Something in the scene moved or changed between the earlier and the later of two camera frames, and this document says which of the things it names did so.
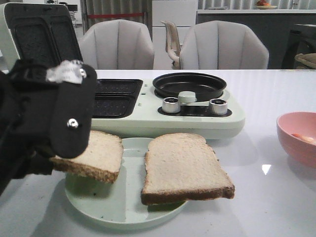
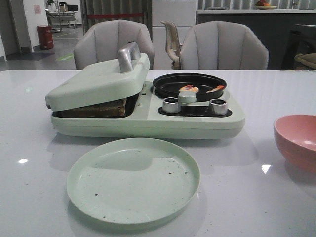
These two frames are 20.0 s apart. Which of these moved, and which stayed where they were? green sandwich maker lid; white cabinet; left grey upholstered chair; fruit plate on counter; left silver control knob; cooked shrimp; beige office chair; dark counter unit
Moved: green sandwich maker lid; cooked shrimp
Stayed: fruit plate on counter; left silver control knob; beige office chair; dark counter unit; left grey upholstered chair; white cabinet
